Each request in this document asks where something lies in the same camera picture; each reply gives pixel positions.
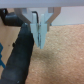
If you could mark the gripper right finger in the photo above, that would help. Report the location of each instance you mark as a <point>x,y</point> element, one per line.
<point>45,27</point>

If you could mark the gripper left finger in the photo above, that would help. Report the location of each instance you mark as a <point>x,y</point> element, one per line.
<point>35,26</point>

